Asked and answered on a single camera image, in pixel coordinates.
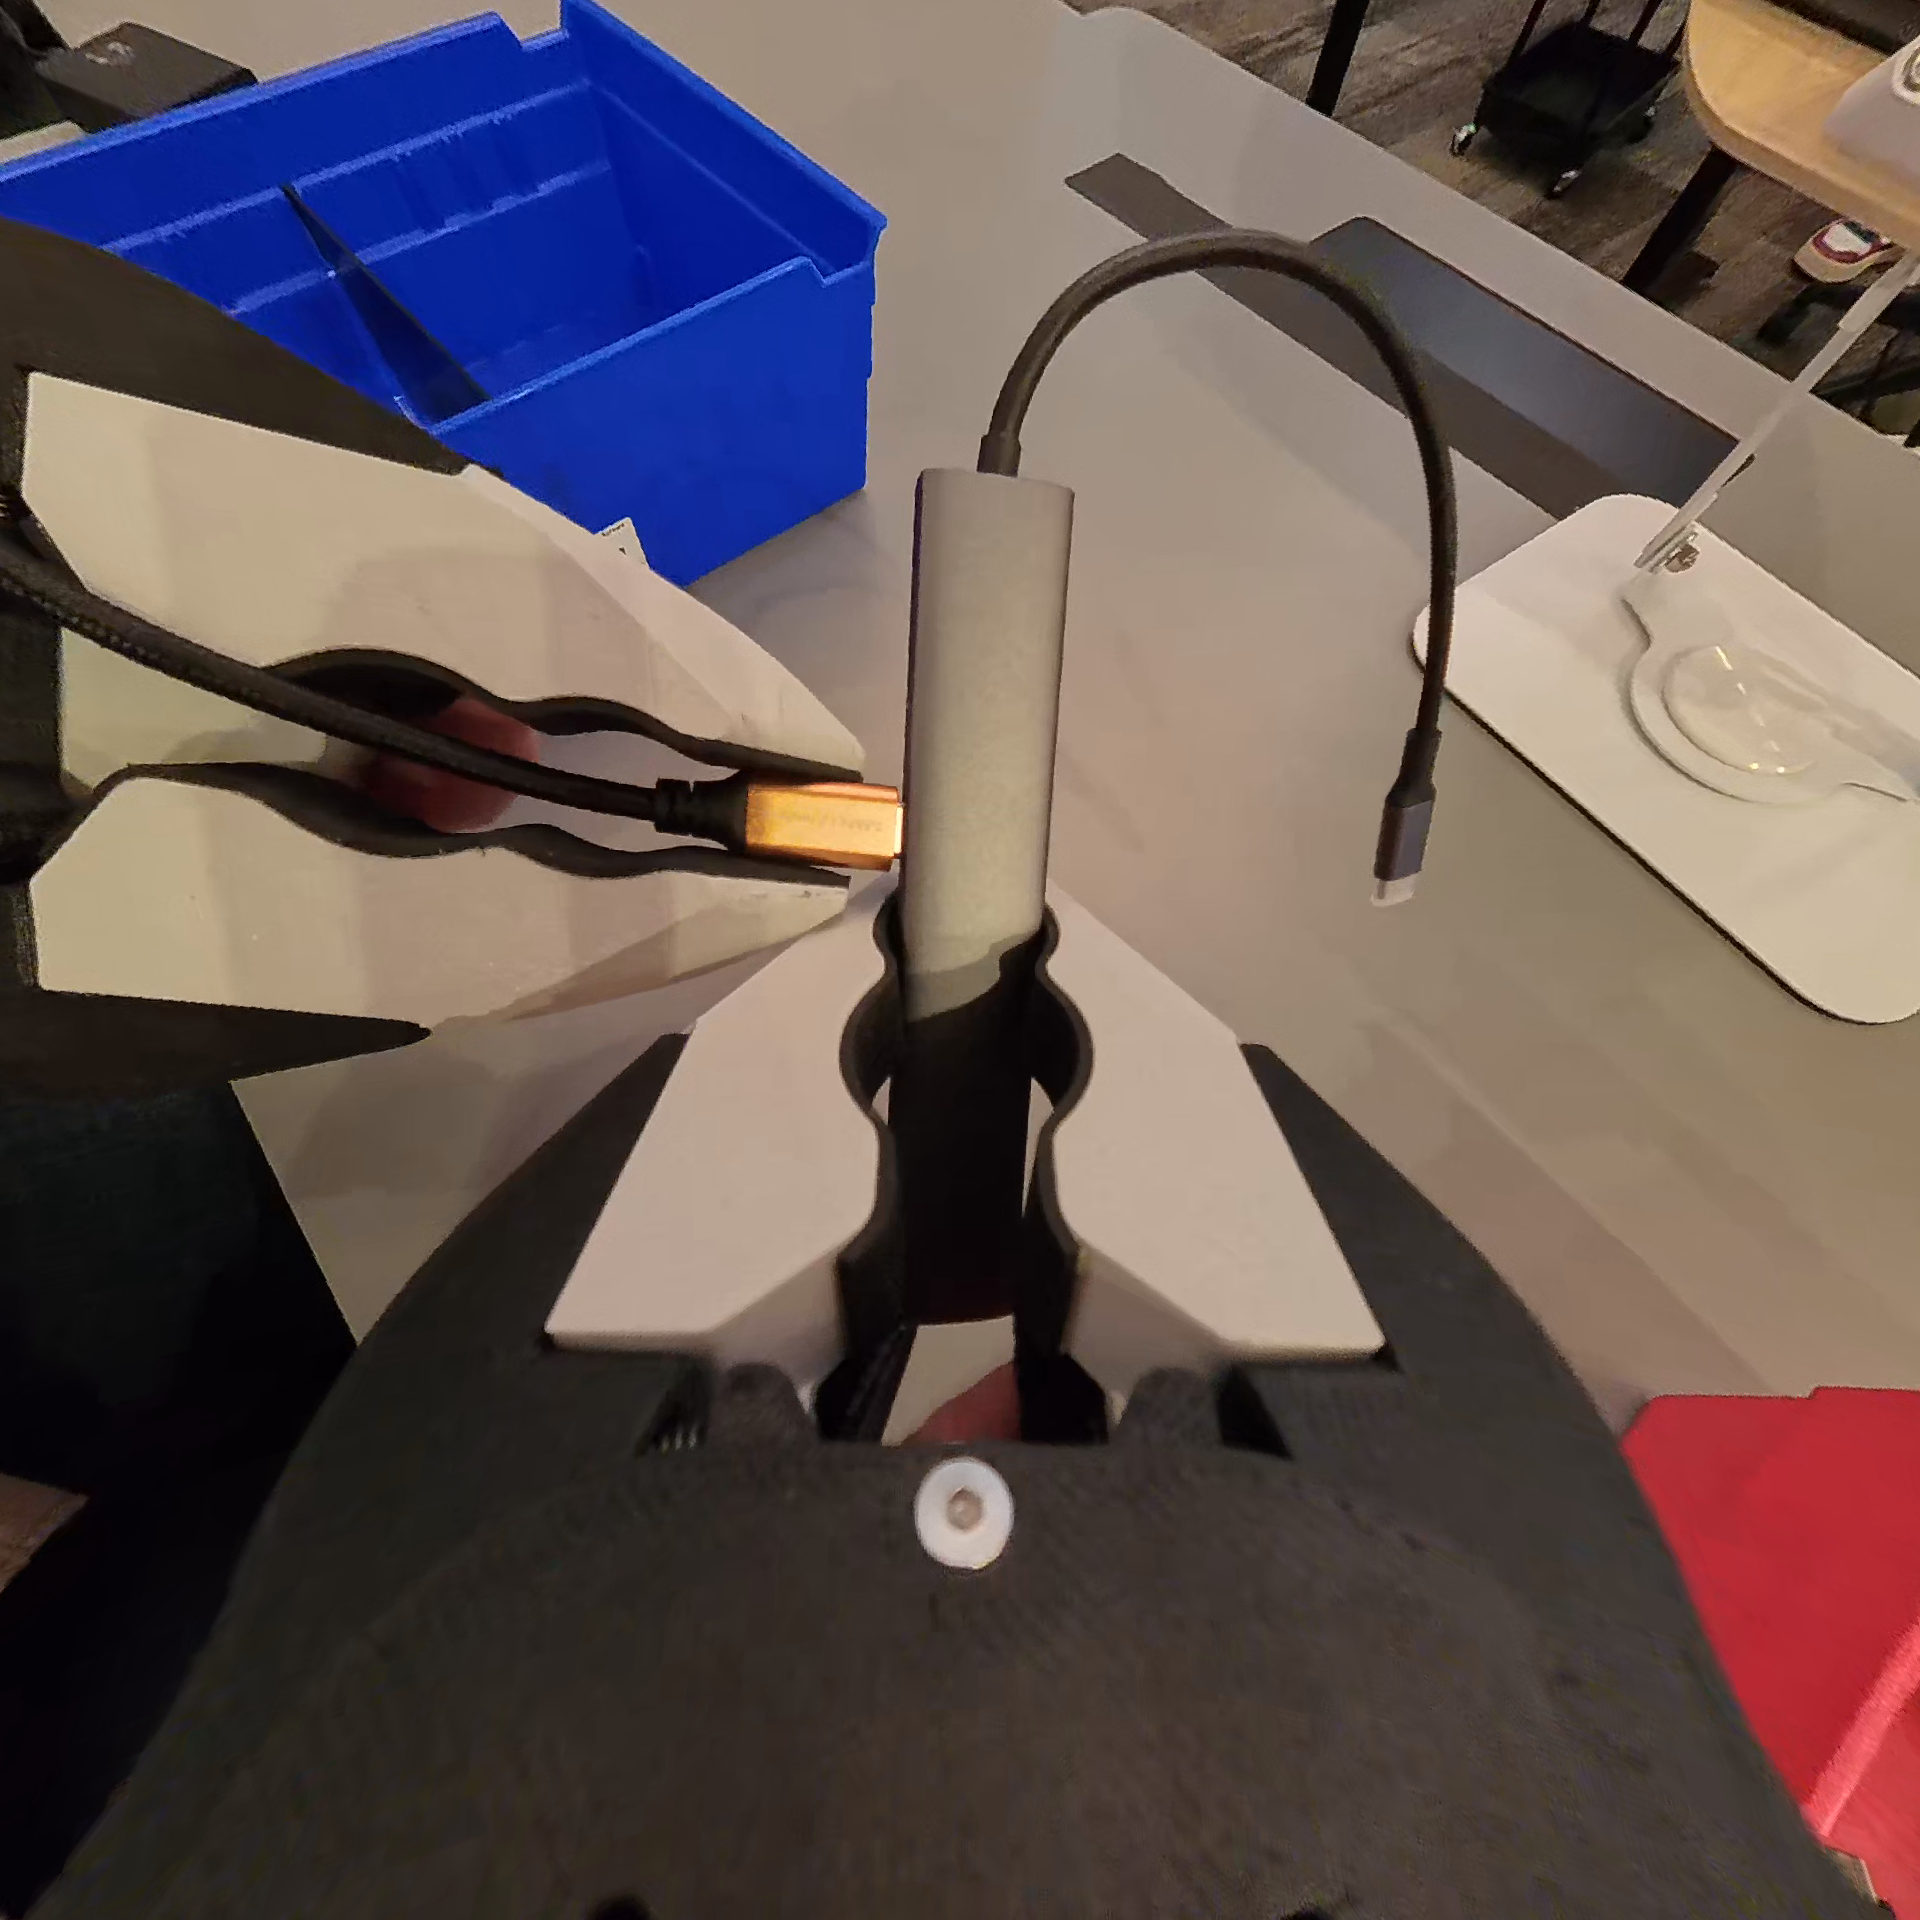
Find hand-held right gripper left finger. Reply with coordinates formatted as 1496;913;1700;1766
544;901;906;1402

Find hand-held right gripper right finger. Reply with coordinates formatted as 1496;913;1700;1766
1025;897;1387;1393

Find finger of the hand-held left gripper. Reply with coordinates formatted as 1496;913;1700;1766
28;769;852;1033
11;372;867;781

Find blue plastic bin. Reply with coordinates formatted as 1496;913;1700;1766
0;0;888;590

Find black braided gold-plug cable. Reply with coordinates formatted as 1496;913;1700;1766
0;525;908;876

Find slim dark usb hub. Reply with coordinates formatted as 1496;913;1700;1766
884;229;1466;1329

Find red plastic bin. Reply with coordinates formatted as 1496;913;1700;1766
1620;1387;1920;1920

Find black charger box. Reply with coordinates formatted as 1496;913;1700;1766
30;42;261;127

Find black bin divider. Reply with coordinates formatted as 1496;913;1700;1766
281;183;489;422

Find black utility cart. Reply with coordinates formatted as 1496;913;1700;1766
1446;0;1682;197

